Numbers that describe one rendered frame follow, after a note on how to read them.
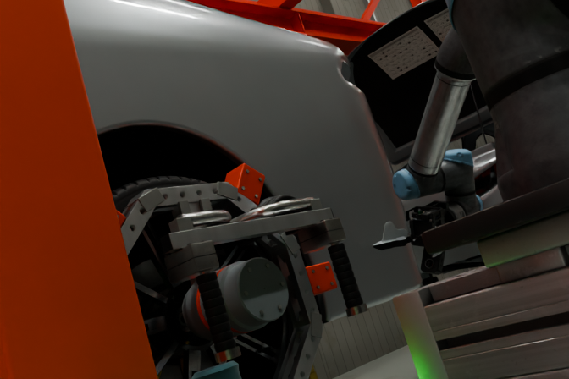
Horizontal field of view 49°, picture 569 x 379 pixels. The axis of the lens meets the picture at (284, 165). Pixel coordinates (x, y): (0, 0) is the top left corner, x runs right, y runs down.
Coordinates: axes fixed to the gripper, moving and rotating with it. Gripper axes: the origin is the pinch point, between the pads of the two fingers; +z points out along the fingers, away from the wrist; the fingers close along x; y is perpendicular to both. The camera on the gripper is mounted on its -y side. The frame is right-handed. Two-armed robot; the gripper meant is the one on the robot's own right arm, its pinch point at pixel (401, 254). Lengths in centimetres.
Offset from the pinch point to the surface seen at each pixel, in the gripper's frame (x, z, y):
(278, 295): -10.8, 28.8, -0.9
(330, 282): -22.1, -1.5, -10.5
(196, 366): -31, 36, -18
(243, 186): -33.7, 12.8, 16.5
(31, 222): 6, 83, 30
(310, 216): -11.3, 16.1, 11.8
